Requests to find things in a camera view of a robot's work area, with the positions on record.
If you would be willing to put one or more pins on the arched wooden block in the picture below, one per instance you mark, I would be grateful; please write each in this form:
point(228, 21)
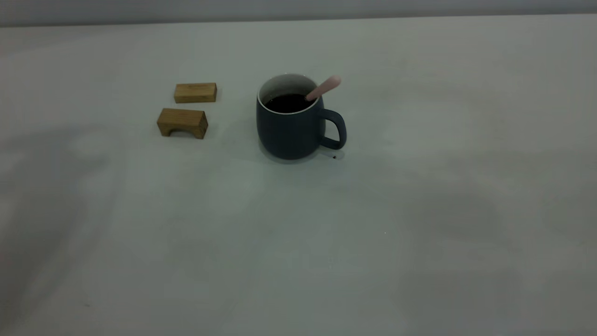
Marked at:
point(183, 120)

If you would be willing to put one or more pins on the flat rectangular wooden block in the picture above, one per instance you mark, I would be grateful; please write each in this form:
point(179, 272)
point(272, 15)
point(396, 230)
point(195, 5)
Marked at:
point(196, 93)

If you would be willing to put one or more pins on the dark grey ceramic mug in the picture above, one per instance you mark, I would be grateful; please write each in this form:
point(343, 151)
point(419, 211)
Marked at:
point(289, 133)

